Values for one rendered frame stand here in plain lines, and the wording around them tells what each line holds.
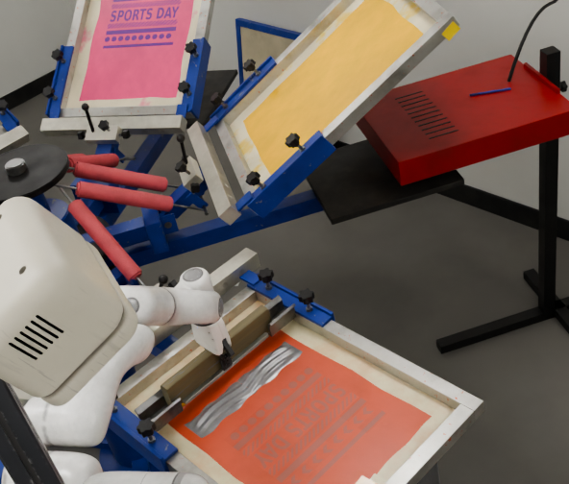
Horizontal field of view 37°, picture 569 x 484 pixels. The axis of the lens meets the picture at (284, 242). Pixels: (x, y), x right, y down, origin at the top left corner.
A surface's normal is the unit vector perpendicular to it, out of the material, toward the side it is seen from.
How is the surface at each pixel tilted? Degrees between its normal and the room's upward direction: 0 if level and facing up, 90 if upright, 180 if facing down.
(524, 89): 0
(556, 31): 90
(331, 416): 0
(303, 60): 32
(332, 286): 0
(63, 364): 90
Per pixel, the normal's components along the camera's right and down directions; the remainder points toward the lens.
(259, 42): -0.72, 0.37
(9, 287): -0.54, -0.52
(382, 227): -0.18, -0.78
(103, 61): -0.29, -0.33
